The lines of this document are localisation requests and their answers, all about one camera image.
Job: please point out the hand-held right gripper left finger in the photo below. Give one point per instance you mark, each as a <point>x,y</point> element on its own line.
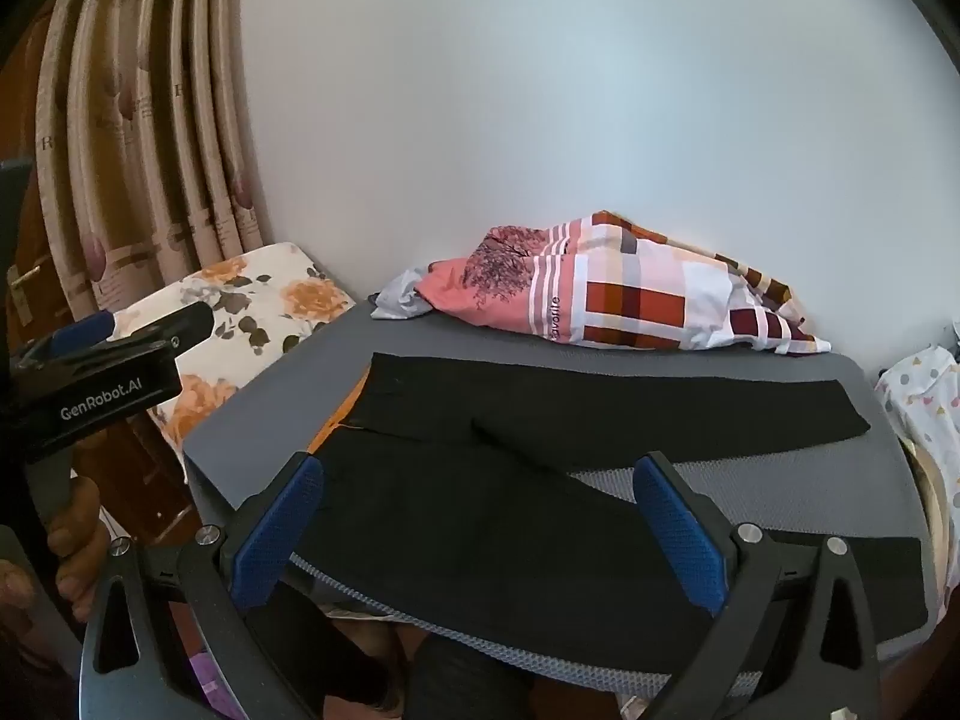
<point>276,536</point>

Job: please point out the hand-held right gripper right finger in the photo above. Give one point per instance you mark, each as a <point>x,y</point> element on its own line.
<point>679,536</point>

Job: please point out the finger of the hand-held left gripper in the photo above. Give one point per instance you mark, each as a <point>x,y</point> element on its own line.
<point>176,324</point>
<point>84,330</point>

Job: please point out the black pants with orange lining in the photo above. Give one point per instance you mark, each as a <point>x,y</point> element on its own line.
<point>465,510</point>

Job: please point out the person's left hand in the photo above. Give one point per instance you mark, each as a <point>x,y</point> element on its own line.
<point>79,547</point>

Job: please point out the brown wooden door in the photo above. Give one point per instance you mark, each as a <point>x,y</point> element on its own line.
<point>26,240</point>

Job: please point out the grey mesh mattress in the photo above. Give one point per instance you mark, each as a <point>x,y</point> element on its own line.
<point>255,427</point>

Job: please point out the floral pillow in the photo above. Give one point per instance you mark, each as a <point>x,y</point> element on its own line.
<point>285,300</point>

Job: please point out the beige patterned curtain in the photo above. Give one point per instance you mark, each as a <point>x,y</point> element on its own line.
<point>150,127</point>

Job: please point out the grey white cloth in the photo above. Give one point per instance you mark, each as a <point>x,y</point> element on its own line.
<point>397,296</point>

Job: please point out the plaid pink blanket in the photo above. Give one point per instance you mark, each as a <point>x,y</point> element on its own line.
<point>630,292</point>

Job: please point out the white dotted cloth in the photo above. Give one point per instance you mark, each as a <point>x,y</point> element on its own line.
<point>930,397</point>

